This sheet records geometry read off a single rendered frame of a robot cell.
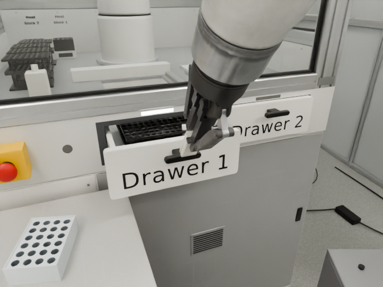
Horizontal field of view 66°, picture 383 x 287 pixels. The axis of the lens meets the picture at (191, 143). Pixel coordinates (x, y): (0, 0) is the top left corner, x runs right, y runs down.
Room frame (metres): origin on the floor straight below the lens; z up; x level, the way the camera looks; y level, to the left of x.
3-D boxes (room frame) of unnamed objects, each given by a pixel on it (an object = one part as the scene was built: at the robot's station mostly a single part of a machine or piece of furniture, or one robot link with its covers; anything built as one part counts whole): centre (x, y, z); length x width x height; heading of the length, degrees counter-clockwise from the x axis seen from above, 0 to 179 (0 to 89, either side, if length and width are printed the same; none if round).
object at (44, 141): (1.14, 0.21, 0.87); 1.02 x 0.95 x 0.14; 111
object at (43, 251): (0.40, 0.27, 0.78); 0.12 x 0.08 x 0.04; 6
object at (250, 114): (0.78, -0.22, 0.87); 0.29 x 0.02 x 0.11; 111
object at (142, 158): (0.55, 0.03, 0.87); 0.29 x 0.02 x 0.11; 111
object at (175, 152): (0.52, 0.02, 0.91); 0.07 x 0.04 x 0.01; 111
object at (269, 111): (0.76, -0.23, 0.91); 0.07 x 0.04 x 0.01; 111
